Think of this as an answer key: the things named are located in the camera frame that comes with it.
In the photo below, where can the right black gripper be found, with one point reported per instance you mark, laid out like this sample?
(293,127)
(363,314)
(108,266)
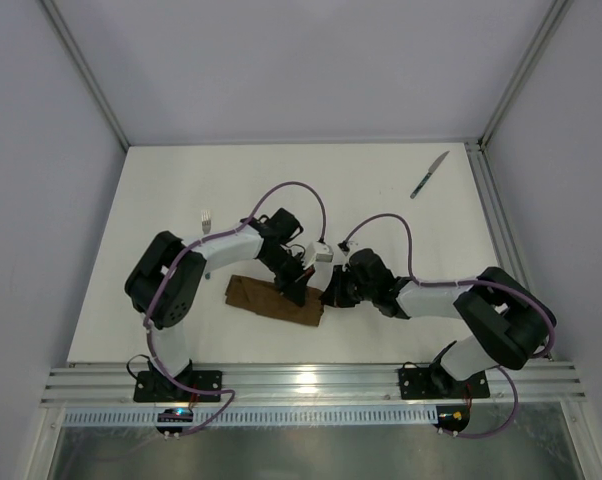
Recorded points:
(341,286)

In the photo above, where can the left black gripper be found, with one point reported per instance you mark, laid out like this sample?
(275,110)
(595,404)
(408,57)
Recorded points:
(291,276)

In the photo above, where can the brown cloth napkin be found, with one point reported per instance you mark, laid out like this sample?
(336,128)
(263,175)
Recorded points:
(261,298)

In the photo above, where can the fork with green handle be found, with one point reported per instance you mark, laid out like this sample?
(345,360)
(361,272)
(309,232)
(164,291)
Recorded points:
(206,221)

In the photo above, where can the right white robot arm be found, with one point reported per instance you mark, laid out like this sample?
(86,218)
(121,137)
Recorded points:
(508,324)

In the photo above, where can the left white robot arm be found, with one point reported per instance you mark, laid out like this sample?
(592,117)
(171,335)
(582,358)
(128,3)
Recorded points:
(163,285)

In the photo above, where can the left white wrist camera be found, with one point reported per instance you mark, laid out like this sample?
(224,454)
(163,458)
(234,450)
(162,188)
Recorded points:
(317,252)

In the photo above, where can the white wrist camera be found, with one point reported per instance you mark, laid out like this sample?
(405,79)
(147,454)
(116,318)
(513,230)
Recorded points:
(317,252)
(346,247)

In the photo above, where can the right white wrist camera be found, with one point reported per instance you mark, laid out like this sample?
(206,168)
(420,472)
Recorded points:
(346,247)

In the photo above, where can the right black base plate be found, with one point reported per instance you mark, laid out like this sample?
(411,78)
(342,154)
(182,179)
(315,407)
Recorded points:
(427,382)

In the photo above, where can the knife with green handle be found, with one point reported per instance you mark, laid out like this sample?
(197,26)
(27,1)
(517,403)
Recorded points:
(431,170)

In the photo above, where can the right side aluminium rail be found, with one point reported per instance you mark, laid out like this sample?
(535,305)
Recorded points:
(500,230)

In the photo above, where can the slotted cable duct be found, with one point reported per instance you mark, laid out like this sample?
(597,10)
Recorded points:
(252,416)

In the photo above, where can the aluminium mounting rail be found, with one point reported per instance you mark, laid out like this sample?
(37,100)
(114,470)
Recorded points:
(297,384)

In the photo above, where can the right aluminium frame post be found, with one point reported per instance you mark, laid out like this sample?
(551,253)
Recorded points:
(550,23)

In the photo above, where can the aluminium frame post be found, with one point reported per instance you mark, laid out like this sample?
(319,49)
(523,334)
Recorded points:
(61,29)
(550,23)

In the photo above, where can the left aluminium frame post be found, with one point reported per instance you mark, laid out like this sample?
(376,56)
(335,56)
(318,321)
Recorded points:
(61,29)

